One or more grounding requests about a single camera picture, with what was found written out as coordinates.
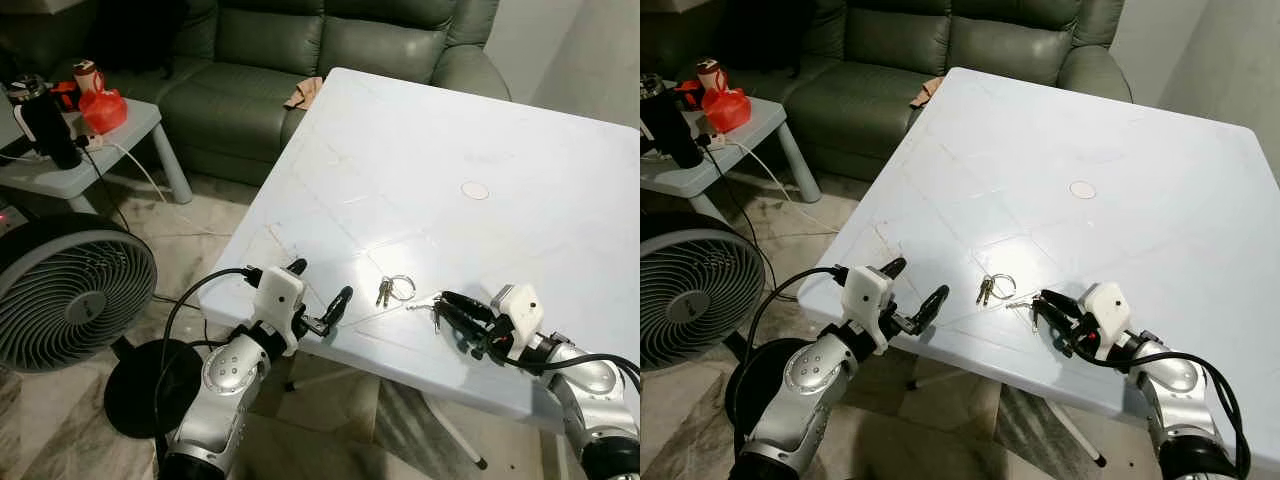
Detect red plastic bag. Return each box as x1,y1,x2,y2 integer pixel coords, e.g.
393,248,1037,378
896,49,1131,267
700,86,753,134
78,88,129,135

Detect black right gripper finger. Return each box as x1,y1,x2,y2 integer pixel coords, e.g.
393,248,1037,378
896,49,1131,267
1039,290,1091,321
1033,302,1074,356
440,305,482,353
438,291,498,323

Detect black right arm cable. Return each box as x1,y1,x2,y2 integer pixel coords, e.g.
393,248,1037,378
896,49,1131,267
478,335,641,393
1068,335,1253,473

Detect small key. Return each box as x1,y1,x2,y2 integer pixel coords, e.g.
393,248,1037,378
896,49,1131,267
1005,294,1043,333
405,296,446,334

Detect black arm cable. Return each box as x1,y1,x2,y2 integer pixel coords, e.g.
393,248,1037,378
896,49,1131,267
478,335,641,393
1068,335,1253,473
153,266,263,471
727,265,851,446

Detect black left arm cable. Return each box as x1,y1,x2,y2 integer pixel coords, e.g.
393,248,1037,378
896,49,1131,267
727,265,851,446
153,266,263,471

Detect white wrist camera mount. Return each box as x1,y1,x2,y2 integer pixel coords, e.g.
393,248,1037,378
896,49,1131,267
248,265,306,356
1079,282,1132,357
843,265,894,356
494,284,546,361

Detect silver keys on wire ring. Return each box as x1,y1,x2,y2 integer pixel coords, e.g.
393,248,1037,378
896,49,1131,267
375,275,417,307
977,272,1019,305

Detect green leather sofa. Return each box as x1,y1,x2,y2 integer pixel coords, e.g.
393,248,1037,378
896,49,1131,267
640,0,1134,187
0,0,513,187

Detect black clothing pile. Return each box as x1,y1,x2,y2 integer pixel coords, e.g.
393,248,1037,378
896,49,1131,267
95,0,191,77
725,0,813,77

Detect small grey side table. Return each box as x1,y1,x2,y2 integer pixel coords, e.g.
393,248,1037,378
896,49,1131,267
640,97,824,219
0,97,194,216

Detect white power cable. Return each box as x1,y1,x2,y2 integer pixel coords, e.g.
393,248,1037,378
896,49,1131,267
725,138,843,238
105,141,233,238

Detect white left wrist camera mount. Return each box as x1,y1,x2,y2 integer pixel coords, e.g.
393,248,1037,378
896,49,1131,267
843,265,894,356
248,265,306,356

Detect black grey floor fan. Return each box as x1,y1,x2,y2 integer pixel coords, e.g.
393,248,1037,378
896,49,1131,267
640,212,813,441
0,212,207,440

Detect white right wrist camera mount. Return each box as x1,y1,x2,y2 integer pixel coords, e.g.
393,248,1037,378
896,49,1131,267
1079,282,1132,357
494,284,546,361

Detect thin black floor cable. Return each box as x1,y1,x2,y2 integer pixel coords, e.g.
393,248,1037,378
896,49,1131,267
712,145,779,293
88,150,133,237

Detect white table leg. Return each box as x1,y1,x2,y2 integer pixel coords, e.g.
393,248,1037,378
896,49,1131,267
284,362,348,394
418,390,491,472
1038,396,1108,469
906,364,953,392

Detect black flask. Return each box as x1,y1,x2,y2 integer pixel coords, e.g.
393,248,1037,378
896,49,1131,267
640,75,707,169
8,75,84,170

